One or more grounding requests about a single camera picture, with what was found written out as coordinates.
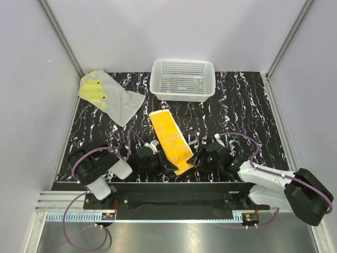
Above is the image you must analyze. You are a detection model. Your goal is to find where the white slotted cable duct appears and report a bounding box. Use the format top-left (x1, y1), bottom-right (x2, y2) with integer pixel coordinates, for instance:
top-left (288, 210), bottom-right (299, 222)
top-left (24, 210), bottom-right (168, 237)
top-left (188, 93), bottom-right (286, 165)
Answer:
top-left (46, 211), bottom-right (257, 223)

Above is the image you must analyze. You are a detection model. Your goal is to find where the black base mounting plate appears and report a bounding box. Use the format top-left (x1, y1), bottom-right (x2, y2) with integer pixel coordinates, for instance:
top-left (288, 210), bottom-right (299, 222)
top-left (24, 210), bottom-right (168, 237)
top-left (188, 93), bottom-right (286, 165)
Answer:
top-left (83, 182), bottom-right (269, 215)

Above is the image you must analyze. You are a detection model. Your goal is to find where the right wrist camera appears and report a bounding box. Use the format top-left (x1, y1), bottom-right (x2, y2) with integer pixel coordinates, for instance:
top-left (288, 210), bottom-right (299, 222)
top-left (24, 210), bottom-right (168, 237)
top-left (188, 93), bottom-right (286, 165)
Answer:
top-left (214, 133), bottom-right (225, 147)

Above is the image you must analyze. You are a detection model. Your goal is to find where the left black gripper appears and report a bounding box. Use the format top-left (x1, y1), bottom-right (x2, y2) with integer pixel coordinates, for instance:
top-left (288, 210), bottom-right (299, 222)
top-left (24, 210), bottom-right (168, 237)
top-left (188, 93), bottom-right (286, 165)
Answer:
top-left (138, 150), bottom-right (178, 176)

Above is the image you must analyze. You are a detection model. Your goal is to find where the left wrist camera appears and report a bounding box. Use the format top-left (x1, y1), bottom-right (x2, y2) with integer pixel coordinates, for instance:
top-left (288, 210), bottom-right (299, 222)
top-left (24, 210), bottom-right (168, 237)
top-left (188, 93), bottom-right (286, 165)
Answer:
top-left (144, 140), bottom-right (159, 154)

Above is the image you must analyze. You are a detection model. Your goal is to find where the white plastic mesh basket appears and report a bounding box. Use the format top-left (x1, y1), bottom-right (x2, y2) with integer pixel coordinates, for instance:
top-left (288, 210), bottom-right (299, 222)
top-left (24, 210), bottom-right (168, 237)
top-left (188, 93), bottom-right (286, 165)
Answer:
top-left (150, 59), bottom-right (216, 103)

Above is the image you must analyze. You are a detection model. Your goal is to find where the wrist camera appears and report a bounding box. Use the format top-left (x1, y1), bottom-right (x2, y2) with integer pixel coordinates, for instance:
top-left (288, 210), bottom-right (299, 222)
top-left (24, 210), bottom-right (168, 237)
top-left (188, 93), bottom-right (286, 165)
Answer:
top-left (214, 133), bottom-right (225, 147)
top-left (144, 140), bottom-right (159, 154)

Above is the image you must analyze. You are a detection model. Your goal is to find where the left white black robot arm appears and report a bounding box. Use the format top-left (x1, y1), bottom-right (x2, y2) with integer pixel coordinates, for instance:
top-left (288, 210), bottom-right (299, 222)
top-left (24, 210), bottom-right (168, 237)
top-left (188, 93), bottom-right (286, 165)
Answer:
top-left (66, 139), bottom-right (178, 209)

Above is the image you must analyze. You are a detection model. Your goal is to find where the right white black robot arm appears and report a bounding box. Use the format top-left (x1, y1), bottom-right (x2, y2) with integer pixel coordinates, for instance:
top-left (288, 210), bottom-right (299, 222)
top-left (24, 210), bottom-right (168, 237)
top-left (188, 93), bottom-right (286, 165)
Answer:
top-left (187, 141), bottom-right (333, 226)

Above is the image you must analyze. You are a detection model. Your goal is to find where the grey towel yellow frog print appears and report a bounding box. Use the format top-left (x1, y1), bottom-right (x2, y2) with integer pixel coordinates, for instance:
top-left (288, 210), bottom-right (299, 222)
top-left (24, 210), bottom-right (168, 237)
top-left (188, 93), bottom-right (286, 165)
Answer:
top-left (77, 70), bottom-right (145, 127)

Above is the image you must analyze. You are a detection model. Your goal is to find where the grey and orange towel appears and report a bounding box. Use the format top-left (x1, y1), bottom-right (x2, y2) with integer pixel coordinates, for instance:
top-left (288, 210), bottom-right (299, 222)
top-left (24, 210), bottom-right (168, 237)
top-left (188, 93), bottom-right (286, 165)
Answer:
top-left (149, 110), bottom-right (193, 176)

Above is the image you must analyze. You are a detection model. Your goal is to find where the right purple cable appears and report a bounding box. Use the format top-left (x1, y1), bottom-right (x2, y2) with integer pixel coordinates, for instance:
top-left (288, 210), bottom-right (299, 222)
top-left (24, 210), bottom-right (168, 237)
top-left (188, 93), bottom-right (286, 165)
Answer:
top-left (214, 132), bottom-right (332, 229)

